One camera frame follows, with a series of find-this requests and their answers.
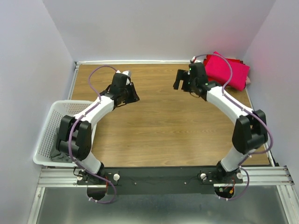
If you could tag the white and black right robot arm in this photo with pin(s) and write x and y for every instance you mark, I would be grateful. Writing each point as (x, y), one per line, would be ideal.
(249, 125)

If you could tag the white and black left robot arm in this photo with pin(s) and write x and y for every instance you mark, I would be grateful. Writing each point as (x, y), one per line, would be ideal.
(75, 132)

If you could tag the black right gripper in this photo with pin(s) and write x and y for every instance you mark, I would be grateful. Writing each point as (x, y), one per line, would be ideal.
(181, 74)

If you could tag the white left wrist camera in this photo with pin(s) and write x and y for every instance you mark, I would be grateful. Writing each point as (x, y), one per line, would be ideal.
(128, 74)

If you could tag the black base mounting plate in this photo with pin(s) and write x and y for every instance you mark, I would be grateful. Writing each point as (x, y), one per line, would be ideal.
(159, 180)

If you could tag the aluminium frame rail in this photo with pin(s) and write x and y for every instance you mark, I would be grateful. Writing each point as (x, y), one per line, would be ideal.
(254, 176)

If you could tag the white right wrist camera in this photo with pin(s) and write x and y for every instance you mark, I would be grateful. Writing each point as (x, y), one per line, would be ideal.
(195, 60)

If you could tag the folded light pink t shirt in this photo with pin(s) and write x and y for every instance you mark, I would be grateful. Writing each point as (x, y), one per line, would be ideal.
(247, 82)

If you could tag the white plastic laundry basket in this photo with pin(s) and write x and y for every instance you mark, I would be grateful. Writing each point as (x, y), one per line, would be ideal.
(48, 135)

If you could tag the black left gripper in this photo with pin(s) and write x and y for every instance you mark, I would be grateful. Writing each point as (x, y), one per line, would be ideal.
(134, 96)

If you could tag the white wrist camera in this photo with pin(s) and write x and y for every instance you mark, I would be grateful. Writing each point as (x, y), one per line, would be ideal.
(195, 60)
(128, 74)

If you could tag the grey t shirt in basket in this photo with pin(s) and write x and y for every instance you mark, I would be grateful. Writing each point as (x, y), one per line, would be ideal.
(57, 156)

